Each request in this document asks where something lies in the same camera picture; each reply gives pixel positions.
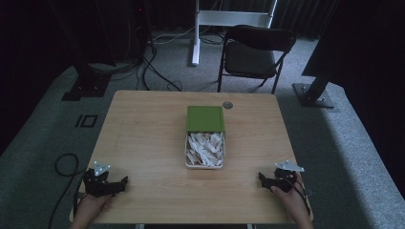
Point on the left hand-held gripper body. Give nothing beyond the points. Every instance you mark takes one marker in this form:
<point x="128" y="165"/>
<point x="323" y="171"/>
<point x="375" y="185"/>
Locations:
<point x="97" y="184"/>

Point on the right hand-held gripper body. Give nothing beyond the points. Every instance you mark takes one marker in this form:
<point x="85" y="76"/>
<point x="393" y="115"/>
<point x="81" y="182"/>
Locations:
<point x="283" y="179"/>

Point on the person's right hand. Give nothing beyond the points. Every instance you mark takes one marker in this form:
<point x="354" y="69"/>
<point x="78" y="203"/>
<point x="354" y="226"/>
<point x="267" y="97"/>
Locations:
<point x="291" y="198"/>

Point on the person's left hand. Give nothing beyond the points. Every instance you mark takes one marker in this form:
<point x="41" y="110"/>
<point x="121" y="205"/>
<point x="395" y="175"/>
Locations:
<point x="92" y="206"/>

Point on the pile of white paper pieces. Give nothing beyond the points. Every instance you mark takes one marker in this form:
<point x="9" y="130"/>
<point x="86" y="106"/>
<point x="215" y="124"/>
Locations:
<point x="205" y="149"/>

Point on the white box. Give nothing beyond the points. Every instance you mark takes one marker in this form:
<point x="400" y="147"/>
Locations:
<point x="186" y="152"/>

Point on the grey round table cap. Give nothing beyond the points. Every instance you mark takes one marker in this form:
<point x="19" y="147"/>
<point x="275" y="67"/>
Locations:
<point x="227" y="105"/>

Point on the green box lid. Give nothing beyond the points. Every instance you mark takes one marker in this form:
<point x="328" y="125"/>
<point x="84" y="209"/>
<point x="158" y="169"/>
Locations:
<point x="205" y="119"/>

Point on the black metal stand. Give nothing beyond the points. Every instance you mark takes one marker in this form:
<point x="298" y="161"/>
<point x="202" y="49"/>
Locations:
<point x="87" y="79"/>
<point x="315" y="92"/>

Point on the black folding chair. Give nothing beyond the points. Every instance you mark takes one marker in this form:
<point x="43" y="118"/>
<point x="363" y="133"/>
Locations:
<point x="251" y="57"/>

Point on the white metal stand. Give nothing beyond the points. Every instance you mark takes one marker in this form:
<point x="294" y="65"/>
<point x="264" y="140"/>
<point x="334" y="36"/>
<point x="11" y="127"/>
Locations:
<point x="197" y="31"/>

